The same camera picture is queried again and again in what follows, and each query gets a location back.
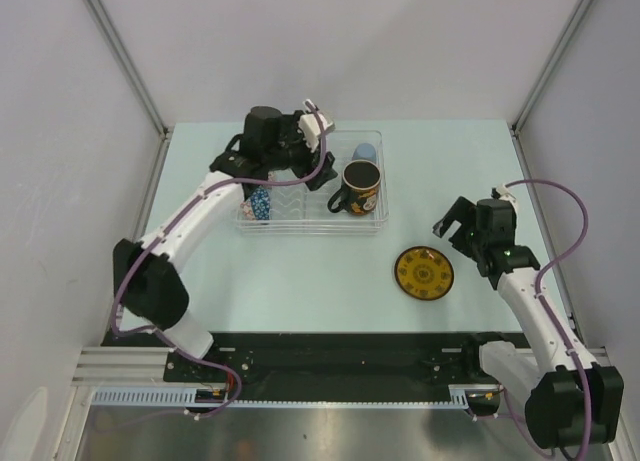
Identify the white slotted cable duct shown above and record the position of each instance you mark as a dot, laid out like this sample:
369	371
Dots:
193	398

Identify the aluminium corner post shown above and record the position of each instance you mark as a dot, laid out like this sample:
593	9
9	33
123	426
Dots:
112	37
569	31

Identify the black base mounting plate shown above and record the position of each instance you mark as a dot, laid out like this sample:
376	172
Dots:
283	388

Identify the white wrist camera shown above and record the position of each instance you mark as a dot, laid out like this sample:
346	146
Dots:
503	193
311	122

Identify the red black mug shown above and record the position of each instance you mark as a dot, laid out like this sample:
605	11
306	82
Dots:
359	189

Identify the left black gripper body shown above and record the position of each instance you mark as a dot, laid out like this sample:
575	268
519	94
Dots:
289	154

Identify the yellow black saucer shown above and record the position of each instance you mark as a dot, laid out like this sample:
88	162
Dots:
424	273

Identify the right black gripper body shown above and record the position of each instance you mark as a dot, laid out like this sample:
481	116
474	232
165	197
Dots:
478	242

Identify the right aluminium corner post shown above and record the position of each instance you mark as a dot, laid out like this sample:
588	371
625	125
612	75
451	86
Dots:
569	31

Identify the light blue cup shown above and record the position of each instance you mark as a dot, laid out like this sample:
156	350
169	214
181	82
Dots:
365	151

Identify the left aluminium corner post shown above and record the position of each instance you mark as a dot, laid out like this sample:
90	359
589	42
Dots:
112	37

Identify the blue patterned bowl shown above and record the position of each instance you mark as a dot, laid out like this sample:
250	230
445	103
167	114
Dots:
258	206

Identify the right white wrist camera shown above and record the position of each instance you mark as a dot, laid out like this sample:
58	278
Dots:
503	193

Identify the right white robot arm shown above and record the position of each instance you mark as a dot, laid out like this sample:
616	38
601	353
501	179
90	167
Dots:
569	398

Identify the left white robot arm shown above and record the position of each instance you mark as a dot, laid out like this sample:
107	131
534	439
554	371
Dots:
146	272

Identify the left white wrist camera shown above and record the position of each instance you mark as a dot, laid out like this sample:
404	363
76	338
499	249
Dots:
311	122

